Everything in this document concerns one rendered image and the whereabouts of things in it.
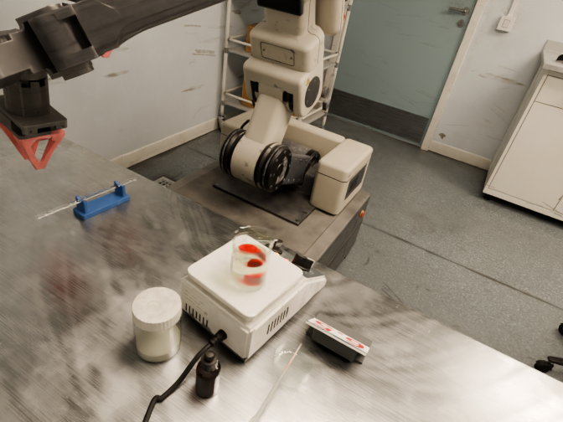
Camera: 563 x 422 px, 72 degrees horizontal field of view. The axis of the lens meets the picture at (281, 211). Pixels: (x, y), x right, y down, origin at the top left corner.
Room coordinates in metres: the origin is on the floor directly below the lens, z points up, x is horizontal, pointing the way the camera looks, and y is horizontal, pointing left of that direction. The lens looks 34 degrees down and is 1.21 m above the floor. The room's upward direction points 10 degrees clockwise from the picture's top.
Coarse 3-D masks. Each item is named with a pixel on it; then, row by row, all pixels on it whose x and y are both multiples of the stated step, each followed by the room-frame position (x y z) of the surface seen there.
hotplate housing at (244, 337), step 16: (192, 288) 0.37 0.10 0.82; (304, 288) 0.41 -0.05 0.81; (320, 288) 0.46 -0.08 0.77; (192, 304) 0.36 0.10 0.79; (208, 304) 0.35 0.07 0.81; (224, 304) 0.34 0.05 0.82; (272, 304) 0.36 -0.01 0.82; (288, 304) 0.38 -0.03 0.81; (304, 304) 0.42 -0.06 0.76; (208, 320) 0.34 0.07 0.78; (224, 320) 0.33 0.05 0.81; (240, 320) 0.32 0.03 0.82; (256, 320) 0.33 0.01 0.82; (272, 320) 0.35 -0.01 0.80; (288, 320) 0.39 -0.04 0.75; (224, 336) 0.32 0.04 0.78; (240, 336) 0.31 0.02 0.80; (256, 336) 0.32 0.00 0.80; (240, 352) 0.31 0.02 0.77
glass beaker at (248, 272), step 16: (240, 224) 0.39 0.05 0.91; (240, 240) 0.39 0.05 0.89; (256, 240) 0.40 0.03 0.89; (272, 240) 0.39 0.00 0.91; (240, 256) 0.36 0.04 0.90; (256, 256) 0.36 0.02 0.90; (240, 272) 0.36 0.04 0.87; (256, 272) 0.36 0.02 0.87; (240, 288) 0.35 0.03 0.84; (256, 288) 0.36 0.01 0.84
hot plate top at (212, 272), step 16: (208, 256) 0.41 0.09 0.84; (224, 256) 0.41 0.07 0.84; (272, 256) 0.43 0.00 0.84; (192, 272) 0.37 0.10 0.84; (208, 272) 0.38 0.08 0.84; (224, 272) 0.38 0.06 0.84; (272, 272) 0.40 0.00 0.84; (288, 272) 0.41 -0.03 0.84; (208, 288) 0.35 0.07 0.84; (224, 288) 0.35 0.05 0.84; (272, 288) 0.37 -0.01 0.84; (288, 288) 0.38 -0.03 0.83; (240, 304) 0.33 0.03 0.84; (256, 304) 0.34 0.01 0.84
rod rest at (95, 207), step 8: (112, 192) 0.63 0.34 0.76; (120, 192) 0.62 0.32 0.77; (96, 200) 0.59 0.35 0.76; (104, 200) 0.59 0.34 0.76; (112, 200) 0.60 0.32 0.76; (120, 200) 0.61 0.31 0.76; (128, 200) 0.62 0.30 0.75; (80, 208) 0.55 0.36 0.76; (88, 208) 0.56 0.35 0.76; (96, 208) 0.57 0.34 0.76; (104, 208) 0.57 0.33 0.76; (80, 216) 0.54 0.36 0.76; (88, 216) 0.55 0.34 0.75
